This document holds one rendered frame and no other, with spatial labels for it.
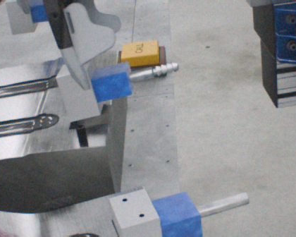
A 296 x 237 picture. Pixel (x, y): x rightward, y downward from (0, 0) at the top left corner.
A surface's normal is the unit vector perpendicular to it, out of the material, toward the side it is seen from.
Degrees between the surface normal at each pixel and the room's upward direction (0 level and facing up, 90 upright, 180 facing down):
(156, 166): 0
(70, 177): 90
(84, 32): 71
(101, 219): 0
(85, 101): 82
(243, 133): 0
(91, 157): 90
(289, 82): 90
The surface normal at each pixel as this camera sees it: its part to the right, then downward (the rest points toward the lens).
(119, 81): -0.04, 0.37
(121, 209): -0.13, -0.87
